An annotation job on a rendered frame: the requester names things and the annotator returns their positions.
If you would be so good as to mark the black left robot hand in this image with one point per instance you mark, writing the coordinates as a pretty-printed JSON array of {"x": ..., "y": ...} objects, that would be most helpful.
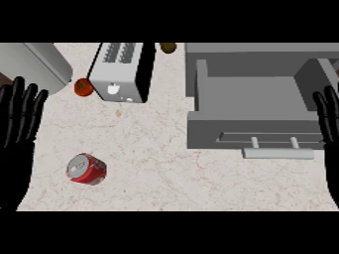
[{"x": 6, "y": 139}]

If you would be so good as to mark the red soda can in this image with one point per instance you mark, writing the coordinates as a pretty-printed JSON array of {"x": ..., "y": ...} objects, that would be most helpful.
[{"x": 86, "y": 169}]

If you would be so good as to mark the grey open drawer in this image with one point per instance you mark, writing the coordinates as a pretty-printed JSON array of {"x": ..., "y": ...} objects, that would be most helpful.
[{"x": 256, "y": 109}]

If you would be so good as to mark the red tomato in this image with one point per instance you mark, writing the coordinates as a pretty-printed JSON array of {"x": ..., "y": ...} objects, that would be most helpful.
[{"x": 83, "y": 87}]

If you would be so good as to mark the grey cylindrical appliance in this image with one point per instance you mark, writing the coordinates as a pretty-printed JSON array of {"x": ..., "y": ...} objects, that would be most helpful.
[{"x": 28, "y": 64}]

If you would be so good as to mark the silver toaster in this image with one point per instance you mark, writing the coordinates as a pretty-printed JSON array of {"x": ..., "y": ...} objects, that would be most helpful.
[{"x": 120, "y": 72}]

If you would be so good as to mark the grey cabinet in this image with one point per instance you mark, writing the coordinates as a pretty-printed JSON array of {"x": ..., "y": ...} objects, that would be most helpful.
[{"x": 270, "y": 58}]

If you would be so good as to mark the brown round vegetable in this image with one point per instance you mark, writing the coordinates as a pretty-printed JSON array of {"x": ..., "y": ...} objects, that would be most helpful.
[{"x": 168, "y": 47}]

